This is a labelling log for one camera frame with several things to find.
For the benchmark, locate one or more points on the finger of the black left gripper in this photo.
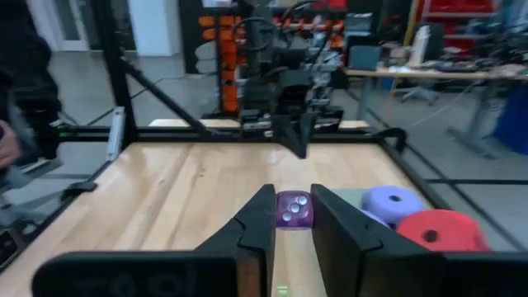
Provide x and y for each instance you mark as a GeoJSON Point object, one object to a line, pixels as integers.
{"type": "Point", "coordinates": [290, 132]}
{"type": "Point", "coordinates": [308, 132]}

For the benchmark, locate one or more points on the parts bin storage shelf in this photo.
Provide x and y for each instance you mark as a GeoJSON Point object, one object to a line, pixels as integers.
{"type": "Point", "coordinates": [229, 62]}

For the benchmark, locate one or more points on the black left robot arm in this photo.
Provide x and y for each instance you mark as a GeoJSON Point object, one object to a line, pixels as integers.
{"type": "Point", "coordinates": [255, 95]}

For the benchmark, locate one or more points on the grey box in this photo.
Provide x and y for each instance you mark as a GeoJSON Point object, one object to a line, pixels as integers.
{"type": "Point", "coordinates": [365, 57]}

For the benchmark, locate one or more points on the black aluminium table frame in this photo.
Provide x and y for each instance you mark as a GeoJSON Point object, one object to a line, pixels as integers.
{"type": "Point", "coordinates": [115, 82]}

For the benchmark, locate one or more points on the metal rack with red bins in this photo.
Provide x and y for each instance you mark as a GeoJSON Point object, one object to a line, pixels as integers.
{"type": "Point", "coordinates": [458, 6]}

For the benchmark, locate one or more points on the black office chair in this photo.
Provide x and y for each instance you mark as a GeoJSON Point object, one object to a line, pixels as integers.
{"type": "Point", "coordinates": [435, 41]}

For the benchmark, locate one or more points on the person's hand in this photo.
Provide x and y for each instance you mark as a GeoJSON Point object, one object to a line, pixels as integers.
{"type": "Point", "coordinates": [7, 144]}

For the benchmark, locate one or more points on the small purple translucent die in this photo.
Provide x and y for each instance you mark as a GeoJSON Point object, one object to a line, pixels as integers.
{"type": "Point", "coordinates": [293, 216]}

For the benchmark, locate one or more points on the white bottle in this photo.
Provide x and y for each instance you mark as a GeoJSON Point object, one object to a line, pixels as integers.
{"type": "Point", "coordinates": [420, 45]}

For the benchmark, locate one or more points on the black table clamp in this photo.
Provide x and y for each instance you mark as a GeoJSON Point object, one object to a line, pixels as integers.
{"type": "Point", "coordinates": [398, 134]}
{"type": "Point", "coordinates": [80, 189]}

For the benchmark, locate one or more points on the blue storage crate stack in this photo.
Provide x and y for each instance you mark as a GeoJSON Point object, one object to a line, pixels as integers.
{"type": "Point", "coordinates": [513, 119]}

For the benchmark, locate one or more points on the grey office chair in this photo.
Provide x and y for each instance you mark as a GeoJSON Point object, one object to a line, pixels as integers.
{"type": "Point", "coordinates": [24, 177]}

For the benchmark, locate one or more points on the red foam die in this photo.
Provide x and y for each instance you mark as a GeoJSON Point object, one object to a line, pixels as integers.
{"type": "Point", "coordinates": [453, 227]}

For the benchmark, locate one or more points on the small green die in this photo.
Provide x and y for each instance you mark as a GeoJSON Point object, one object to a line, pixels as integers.
{"type": "Point", "coordinates": [282, 290]}

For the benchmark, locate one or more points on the yellow vertical pole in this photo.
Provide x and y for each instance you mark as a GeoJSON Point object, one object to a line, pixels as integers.
{"type": "Point", "coordinates": [412, 24]}

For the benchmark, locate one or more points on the person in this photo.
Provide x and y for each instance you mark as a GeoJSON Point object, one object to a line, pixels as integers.
{"type": "Point", "coordinates": [29, 74]}

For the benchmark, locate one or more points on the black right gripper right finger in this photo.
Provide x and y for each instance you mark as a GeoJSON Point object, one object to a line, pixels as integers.
{"type": "Point", "coordinates": [350, 264]}

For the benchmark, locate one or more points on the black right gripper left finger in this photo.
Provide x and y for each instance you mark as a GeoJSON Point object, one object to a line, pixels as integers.
{"type": "Point", "coordinates": [247, 264]}

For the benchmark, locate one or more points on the wooden top office desk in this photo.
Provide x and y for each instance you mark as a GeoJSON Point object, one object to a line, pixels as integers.
{"type": "Point", "coordinates": [412, 74]}

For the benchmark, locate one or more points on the teal plastic tray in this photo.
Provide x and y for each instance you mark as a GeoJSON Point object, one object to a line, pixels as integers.
{"type": "Point", "coordinates": [346, 197]}

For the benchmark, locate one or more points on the silver metal bracket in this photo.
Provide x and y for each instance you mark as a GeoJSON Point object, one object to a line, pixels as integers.
{"type": "Point", "coordinates": [116, 136]}

